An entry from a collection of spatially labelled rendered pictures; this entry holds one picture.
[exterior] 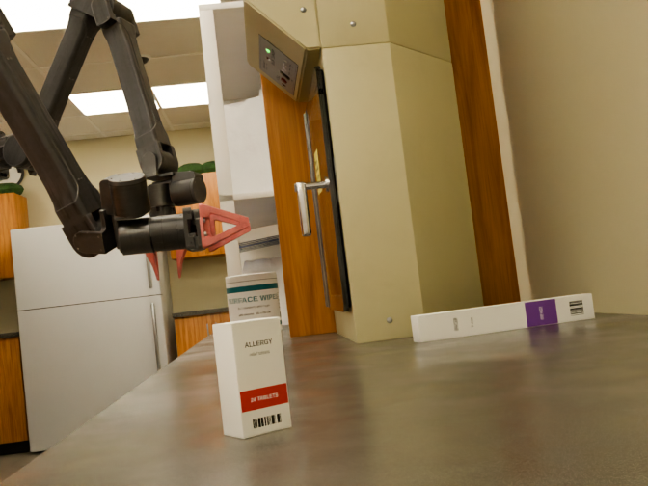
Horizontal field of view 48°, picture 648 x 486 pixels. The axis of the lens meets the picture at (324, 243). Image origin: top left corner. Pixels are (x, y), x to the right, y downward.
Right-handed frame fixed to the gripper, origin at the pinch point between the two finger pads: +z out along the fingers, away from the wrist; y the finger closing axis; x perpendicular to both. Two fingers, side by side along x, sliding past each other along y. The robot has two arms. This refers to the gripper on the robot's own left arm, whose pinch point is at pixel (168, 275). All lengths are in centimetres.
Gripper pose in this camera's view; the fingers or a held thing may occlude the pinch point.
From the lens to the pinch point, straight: 160.0
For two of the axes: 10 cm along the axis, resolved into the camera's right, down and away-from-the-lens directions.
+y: 9.9, -1.0, 0.9
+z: 1.1, 9.9, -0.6
